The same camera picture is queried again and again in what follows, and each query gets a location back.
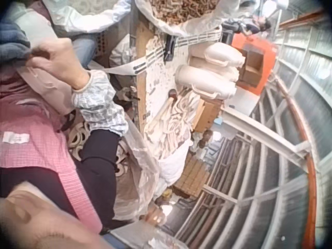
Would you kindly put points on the blue cloth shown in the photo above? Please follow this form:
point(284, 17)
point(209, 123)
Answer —
point(13, 39)

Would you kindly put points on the person's right fingers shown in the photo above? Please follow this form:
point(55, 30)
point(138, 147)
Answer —
point(39, 55)

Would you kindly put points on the cardboard boxes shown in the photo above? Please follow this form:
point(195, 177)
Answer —
point(250, 68)

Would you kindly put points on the person's right hand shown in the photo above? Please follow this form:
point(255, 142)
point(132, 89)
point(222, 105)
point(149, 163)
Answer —
point(59, 61)

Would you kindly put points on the orange machine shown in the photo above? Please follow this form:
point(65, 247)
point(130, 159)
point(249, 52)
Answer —
point(256, 46)

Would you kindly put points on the white sack of brown chips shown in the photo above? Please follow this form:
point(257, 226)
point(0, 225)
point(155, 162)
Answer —
point(181, 13)

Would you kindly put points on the sack of pale wooden sticks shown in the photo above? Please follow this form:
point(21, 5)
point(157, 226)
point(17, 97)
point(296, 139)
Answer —
point(171, 127)

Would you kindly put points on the black clip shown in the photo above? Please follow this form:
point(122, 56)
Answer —
point(169, 46)

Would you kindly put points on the pile of white rings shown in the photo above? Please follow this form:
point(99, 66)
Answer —
point(80, 138)

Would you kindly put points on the stack of wooden pallets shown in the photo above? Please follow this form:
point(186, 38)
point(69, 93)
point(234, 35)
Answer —
point(193, 176)

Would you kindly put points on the clear plastic bag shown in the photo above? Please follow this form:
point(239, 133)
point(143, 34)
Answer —
point(137, 171)

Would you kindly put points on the metal railing frame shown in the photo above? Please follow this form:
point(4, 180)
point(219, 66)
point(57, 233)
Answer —
point(259, 155)

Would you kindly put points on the wooden post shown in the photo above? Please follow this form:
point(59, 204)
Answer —
point(141, 85)

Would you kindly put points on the stack of cream moulded parts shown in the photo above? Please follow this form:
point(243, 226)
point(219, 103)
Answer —
point(215, 70)

